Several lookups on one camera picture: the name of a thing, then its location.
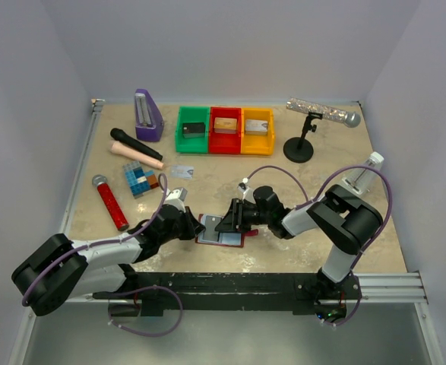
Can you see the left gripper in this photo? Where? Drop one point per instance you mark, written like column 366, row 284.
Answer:
column 193, row 226

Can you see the blue toy brick block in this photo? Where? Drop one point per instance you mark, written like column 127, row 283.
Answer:
column 139, row 180

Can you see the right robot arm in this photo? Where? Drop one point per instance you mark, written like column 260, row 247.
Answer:
column 345, row 219

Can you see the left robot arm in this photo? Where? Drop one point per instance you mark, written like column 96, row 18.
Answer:
column 62, row 268

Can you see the pink microphone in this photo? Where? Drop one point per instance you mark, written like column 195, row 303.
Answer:
column 120, row 149

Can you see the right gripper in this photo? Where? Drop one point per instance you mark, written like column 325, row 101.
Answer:
column 235, row 220

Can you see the red leather card holder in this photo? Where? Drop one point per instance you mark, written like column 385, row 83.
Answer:
column 230, row 239

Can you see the purple metronome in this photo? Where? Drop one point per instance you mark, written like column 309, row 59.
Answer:
column 149, row 123

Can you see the aluminium frame rail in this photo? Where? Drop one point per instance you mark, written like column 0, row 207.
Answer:
column 97, row 108

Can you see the silver card stack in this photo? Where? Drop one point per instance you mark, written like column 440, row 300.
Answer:
column 256, row 127

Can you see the red glitter microphone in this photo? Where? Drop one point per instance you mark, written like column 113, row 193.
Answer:
column 100, row 182

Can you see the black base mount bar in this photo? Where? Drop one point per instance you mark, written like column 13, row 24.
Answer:
column 298, row 293

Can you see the blue credit card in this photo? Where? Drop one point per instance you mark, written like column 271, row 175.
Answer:
column 182, row 172

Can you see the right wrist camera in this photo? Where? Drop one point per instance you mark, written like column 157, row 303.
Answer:
column 246, row 190

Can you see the black microphone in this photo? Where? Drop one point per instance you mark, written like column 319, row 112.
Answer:
column 123, row 137

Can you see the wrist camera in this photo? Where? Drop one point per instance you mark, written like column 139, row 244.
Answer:
column 176, row 198
column 246, row 190

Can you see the yellow plastic bin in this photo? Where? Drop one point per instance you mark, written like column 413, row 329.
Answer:
column 258, row 135

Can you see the green plastic bin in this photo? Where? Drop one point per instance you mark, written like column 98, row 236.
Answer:
column 192, row 145

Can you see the red plastic bin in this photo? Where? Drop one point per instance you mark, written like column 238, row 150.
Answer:
column 224, row 143

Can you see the gold card stack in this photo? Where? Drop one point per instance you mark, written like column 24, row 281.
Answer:
column 223, row 125

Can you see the black microphone stand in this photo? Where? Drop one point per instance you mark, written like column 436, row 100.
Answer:
column 299, row 149

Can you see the grey credit card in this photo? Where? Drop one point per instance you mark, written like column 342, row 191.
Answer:
column 210, row 235

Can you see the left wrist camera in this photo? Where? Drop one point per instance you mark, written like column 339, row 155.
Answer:
column 176, row 198

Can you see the black card stack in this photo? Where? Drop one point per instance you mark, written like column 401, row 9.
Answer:
column 193, row 130

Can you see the white metronome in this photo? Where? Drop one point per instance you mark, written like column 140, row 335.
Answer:
column 359, row 180

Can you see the silver glitter microphone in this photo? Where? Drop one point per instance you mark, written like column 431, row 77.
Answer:
column 350, row 120

